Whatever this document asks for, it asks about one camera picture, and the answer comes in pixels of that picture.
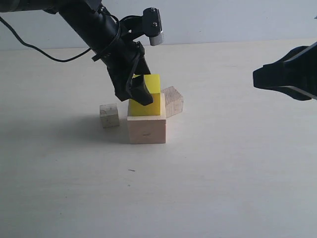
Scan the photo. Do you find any medium natural wooden cube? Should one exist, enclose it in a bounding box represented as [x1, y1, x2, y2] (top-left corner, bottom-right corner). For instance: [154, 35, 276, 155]
[161, 86, 184, 118]

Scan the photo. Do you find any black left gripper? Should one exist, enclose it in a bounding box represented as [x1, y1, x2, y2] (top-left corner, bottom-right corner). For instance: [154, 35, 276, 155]
[93, 41, 154, 106]

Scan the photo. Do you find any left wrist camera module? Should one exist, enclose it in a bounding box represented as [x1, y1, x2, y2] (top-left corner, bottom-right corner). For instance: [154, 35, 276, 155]
[120, 7, 164, 46]

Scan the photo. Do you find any yellow cube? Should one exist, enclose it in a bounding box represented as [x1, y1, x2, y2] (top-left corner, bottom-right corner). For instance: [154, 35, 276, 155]
[129, 74, 160, 117]

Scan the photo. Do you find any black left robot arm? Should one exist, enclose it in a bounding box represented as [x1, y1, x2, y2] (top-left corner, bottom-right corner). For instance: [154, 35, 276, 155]
[0, 0, 163, 106]

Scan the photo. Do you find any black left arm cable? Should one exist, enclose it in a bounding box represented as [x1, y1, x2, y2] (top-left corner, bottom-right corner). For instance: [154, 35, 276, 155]
[0, 17, 93, 62]

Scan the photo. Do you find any small natural wooden cube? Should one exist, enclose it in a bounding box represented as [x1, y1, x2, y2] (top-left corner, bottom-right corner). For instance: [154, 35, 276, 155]
[100, 104, 119, 128]

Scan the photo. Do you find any large pale wooden cube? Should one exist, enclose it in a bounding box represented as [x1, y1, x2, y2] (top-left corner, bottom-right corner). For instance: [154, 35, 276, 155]
[127, 93, 167, 144]

